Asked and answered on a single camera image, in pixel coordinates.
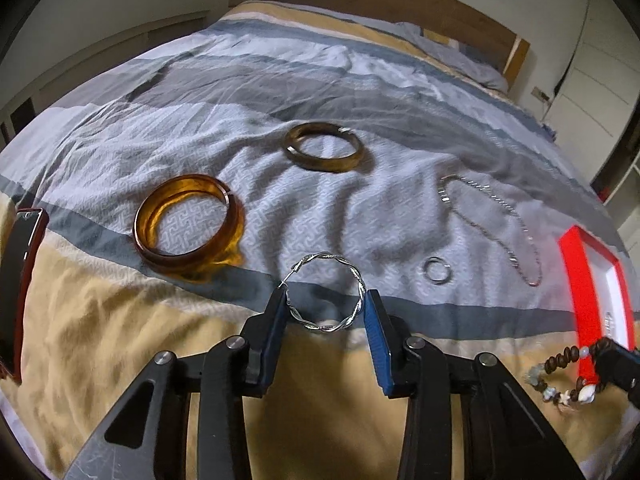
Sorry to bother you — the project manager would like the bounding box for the small silver ring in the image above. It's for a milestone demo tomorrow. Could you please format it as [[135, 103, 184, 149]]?
[[422, 256, 454, 286]]

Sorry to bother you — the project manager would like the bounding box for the white wardrobe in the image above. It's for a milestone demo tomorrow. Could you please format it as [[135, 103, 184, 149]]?
[[541, 0, 640, 261]]

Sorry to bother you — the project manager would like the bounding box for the striped bed duvet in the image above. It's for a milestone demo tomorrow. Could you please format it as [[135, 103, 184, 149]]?
[[1, 1, 639, 479]]

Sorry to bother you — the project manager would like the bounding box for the striped pillow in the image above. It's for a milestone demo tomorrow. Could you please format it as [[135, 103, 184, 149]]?
[[394, 20, 510, 94]]

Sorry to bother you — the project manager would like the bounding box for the wooden bead bracelet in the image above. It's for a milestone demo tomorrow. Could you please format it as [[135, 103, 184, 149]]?
[[525, 336, 614, 411]]

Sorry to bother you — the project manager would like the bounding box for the red jewelry box tray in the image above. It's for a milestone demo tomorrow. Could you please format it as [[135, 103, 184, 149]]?
[[557, 224, 637, 385]]

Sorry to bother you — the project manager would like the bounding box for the wooden headboard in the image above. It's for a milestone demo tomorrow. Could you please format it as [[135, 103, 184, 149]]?
[[272, 0, 529, 86]]

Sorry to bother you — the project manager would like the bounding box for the dark brown bangle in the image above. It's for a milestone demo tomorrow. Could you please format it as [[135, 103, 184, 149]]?
[[281, 122, 364, 174]]

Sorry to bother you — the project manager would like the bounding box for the amber translucent bangle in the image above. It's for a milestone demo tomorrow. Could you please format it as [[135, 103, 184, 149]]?
[[131, 174, 245, 282]]

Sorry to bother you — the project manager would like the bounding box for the twisted silver bangle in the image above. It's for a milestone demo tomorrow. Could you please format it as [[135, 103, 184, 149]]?
[[278, 252, 367, 334]]

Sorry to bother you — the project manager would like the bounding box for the silver chain necklace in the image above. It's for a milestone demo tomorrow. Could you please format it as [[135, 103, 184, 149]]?
[[437, 173, 545, 288]]

